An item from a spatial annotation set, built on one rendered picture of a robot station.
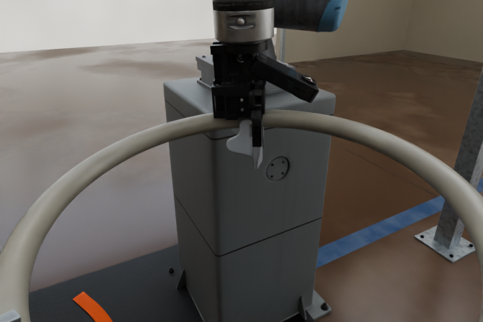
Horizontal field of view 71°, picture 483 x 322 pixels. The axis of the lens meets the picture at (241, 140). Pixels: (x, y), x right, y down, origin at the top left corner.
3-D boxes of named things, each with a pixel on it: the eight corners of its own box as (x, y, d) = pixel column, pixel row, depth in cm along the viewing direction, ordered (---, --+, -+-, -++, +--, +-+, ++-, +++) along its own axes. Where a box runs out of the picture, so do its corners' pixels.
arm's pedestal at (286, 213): (165, 272, 148) (142, 79, 113) (262, 236, 170) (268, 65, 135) (213, 376, 108) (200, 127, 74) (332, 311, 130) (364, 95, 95)
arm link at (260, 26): (274, 3, 53) (274, 11, 45) (274, 36, 56) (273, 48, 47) (218, 6, 54) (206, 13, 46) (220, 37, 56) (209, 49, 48)
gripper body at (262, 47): (221, 106, 61) (215, 37, 56) (268, 106, 60) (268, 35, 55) (213, 123, 54) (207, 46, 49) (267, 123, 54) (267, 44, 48)
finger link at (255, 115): (251, 141, 58) (251, 90, 56) (262, 141, 58) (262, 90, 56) (250, 149, 54) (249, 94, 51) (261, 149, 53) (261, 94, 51)
